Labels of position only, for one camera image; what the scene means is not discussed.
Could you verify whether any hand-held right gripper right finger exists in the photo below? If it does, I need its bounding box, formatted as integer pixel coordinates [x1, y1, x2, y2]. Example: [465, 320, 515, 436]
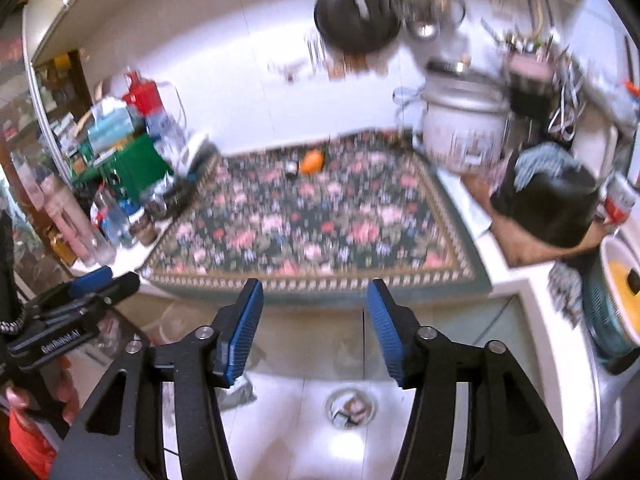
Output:
[366, 278, 578, 480]

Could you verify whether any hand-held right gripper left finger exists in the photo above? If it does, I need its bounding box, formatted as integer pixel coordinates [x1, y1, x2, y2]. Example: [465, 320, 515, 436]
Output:
[50, 277, 266, 480]

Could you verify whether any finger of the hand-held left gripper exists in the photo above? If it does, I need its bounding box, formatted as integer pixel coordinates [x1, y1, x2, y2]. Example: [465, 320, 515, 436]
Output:
[45, 272, 141, 323]
[27, 266, 113, 311]

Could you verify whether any clear round trash bin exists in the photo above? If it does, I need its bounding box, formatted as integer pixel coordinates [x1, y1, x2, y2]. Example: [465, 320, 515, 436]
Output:
[324, 385, 378, 431]

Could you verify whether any person's left forearm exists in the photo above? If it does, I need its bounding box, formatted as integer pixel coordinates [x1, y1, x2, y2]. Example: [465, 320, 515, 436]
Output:
[7, 407, 58, 480]

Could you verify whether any person's left hand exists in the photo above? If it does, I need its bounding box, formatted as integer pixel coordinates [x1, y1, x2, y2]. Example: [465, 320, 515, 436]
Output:
[6, 366, 82, 425]

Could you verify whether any clear water bottle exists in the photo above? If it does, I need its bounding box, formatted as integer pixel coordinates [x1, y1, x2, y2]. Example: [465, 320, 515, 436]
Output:
[94, 189, 137, 252]

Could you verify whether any grey plastic bag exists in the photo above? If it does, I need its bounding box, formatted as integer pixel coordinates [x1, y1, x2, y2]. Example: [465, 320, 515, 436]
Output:
[217, 375, 259, 411]

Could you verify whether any brown glass jar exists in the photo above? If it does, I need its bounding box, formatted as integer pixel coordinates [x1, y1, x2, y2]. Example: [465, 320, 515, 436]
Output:
[130, 210, 159, 247]

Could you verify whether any pink plastic cup stack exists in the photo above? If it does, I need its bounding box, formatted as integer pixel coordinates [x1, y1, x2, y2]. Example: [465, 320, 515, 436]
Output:
[42, 175, 104, 267]

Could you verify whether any floral patterned cloth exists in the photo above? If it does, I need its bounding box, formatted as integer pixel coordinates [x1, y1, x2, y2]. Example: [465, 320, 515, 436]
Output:
[142, 130, 493, 296]

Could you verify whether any green box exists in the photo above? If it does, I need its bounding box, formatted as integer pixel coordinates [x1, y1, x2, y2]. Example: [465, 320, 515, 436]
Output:
[102, 132, 174, 196]

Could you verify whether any white towel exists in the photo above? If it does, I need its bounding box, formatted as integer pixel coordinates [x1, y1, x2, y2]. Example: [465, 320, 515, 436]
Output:
[435, 167, 493, 238]

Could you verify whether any teal tissue box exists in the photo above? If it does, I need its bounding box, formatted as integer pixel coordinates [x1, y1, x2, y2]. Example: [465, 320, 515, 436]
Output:
[87, 107, 146, 153]

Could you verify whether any white round container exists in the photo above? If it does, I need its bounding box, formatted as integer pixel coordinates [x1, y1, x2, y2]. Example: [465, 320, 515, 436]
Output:
[172, 130, 219, 179]

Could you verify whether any wooden cutting board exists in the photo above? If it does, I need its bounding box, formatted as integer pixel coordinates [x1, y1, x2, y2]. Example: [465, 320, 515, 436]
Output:
[460, 170, 616, 268]

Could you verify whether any clear plastic bag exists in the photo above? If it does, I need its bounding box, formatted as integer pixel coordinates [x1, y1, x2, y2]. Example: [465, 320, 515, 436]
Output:
[145, 110, 189, 161]

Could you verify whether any grey rag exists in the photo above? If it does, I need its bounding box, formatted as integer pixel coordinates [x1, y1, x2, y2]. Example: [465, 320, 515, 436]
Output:
[547, 260, 587, 329]

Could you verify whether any red plastic pitcher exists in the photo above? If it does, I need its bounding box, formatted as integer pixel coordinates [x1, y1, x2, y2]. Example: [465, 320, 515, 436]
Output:
[122, 71, 164, 117]

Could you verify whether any black cooking pot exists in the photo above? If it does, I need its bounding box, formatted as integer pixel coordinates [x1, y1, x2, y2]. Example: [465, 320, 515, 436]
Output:
[490, 152, 601, 248]

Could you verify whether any white rice cooker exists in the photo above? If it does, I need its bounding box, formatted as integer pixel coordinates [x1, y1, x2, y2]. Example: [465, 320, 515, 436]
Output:
[420, 82, 511, 175]

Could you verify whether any teal plastic basket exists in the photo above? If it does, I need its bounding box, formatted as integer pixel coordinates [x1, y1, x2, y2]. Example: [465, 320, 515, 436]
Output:
[582, 255, 640, 362]

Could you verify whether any blue white knitted cloth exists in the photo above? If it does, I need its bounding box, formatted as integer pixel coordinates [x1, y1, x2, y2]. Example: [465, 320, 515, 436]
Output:
[514, 142, 577, 191]

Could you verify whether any white bowl yellow inside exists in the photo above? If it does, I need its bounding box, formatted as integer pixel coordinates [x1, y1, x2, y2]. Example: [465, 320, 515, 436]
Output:
[600, 235, 640, 346]

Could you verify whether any metal rice cooker lid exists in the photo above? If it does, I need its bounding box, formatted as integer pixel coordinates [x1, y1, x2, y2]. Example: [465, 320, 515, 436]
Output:
[424, 56, 507, 97]

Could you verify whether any red white can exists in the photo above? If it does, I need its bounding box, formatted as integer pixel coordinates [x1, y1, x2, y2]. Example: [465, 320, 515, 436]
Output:
[602, 172, 639, 224]

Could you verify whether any black square container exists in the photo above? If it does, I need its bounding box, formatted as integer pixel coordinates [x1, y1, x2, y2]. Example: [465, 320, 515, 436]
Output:
[510, 85, 556, 122]

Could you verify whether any pink utensil holder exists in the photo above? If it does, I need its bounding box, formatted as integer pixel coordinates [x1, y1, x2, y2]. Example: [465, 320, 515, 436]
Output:
[507, 52, 556, 91]

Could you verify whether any metal ladle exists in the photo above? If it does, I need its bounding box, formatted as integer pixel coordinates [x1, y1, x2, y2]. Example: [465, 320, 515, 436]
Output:
[405, 5, 441, 41]

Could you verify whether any black wok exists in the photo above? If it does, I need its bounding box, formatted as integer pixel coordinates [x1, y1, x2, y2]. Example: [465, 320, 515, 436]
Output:
[314, 0, 403, 55]

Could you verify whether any braided black white cable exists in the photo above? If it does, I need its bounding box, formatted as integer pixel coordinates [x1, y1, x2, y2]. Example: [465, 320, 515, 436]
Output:
[0, 304, 27, 337]

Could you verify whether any thin white cord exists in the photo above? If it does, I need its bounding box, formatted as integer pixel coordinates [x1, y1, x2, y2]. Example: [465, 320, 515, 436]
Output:
[159, 80, 189, 132]

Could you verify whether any black power cable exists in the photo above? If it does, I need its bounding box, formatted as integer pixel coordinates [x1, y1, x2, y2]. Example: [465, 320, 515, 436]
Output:
[392, 86, 427, 117]

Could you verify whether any golden wire holder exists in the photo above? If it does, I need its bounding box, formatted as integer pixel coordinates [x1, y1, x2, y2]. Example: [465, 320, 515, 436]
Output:
[327, 55, 371, 80]

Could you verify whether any tangled white cord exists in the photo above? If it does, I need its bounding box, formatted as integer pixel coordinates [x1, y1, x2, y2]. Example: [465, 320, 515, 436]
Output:
[547, 60, 589, 142]

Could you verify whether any white wire rack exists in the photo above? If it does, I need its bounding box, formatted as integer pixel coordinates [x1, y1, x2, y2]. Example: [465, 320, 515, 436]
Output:
[305, 35, 329, 74]

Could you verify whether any wire mesh strainer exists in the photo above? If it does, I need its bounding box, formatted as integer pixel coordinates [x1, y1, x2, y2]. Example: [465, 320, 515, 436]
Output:
[440, 0, 469, 31]

